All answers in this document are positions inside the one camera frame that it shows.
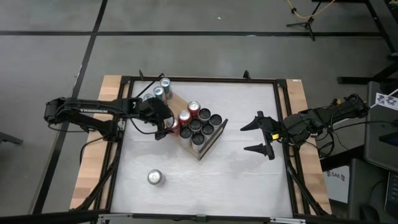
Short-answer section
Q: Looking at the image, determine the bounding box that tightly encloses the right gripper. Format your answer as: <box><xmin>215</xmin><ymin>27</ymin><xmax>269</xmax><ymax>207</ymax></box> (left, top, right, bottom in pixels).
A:
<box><xmin>239</xmin><ymin>110</ymin><xmax>286</xmax><ymax>161</ymax></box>

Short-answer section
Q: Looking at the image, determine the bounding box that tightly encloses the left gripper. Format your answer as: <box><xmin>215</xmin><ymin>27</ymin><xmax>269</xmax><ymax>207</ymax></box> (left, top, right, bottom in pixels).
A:
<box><xmin>136</xmin><ymin>97</ymin><xmax>176</xmax><ymax>141</ymax></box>

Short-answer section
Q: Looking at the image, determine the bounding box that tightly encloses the Celsius Tropical Vibe can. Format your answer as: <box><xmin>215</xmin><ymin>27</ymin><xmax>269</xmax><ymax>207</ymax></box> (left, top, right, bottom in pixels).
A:
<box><xmin>179</xmin><ymin>126</ymin><xmax>193</xmax><ymax>147</ymax></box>

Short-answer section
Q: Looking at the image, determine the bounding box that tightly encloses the silver can with red print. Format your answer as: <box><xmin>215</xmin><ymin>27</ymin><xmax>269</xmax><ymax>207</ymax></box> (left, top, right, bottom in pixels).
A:
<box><xmin>147</xmin><ymin>169</ymin><xmax>167</xmax><ymax>187</ymax></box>

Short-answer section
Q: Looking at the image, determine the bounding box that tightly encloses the wooden table side panel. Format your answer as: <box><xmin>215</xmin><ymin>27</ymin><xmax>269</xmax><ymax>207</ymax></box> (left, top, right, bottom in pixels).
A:
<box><xmin>70</xmin><ymin>74</ymin><xmax>131</xmax><ymax>210</ymax></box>
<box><xmin>285</xmin><ymin>79</ymin><xmax>332</xmax><ymax>215</ymax></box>

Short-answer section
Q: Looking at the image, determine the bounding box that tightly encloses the grey cabinet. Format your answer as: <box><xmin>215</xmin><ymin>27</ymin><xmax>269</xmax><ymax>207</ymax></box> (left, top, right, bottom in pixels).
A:
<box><xmin>363</xmin><ymin>80</ymin><xmax>398</xmax><ymax>172</ymax></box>

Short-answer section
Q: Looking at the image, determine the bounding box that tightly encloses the black tripod stand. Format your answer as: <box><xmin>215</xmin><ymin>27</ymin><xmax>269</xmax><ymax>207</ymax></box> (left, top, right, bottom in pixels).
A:
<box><xmin>285</xmin><ymin>17</ymin><xmax>317</xmax><ymax>42</ymax></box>

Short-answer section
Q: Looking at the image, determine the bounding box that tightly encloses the printed white paper sign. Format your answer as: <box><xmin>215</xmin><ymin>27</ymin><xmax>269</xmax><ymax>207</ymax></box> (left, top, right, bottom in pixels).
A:
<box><xmin>374</xmin><ymin>91</ymin><xmax>398</xmax><ymax>111</ymax></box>

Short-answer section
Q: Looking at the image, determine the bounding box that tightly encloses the dark keyboard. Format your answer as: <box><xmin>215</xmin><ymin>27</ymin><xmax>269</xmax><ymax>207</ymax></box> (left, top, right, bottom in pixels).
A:
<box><xmin>384</xmin><ymin>169</ymin><xmax>398</xmax><ymax>215</ymax></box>

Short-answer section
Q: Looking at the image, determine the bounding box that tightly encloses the black stand leg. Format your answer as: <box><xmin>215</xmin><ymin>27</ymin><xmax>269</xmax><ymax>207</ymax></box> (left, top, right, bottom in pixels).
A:
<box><xmin>0</xmin><ymin>131</ymin><xmax>24</xmax><ymax>146</ymax></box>

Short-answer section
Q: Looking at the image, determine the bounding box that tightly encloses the wooden shelf with black frame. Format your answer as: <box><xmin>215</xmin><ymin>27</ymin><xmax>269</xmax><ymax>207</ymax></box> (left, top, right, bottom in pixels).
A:
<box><xmin>133</xmin><ymin>73</ymin><xmax>230</xmax><ymax>162</ymax></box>

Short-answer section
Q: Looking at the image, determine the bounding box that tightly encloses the black cable bundle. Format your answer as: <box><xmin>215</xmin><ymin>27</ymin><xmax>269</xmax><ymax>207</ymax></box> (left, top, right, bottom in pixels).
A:
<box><xmin>306</xmin><ymin>133</ymin><xmax>346</xmax><ymax>159</ymax></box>

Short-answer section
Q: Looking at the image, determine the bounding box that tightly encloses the long silver frame bracket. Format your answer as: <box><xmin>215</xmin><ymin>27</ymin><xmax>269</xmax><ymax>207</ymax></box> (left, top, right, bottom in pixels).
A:
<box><xmin>269</xmin><ymin>217</ymin><xmax>307</xmax><ymax>224</ymax></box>
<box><xmin>98</xmin><ymin>212</ymin><xmax>134</xmax><ymax>220</ymax></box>

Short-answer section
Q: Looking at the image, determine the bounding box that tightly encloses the yellow cable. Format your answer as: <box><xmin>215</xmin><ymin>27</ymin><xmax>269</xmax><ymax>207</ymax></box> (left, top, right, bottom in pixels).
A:
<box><xmin>285</xmin><ymin>0</ymin><xmax>336</xmax><ymax>19</ymax></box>

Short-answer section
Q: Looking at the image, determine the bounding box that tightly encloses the black desk frame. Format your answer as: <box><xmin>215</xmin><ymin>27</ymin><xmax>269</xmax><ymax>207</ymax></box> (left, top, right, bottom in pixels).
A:
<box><xmin>337</xmin><ymin>0</ymin><xmax>398</xmax><ymax>85</ymax></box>

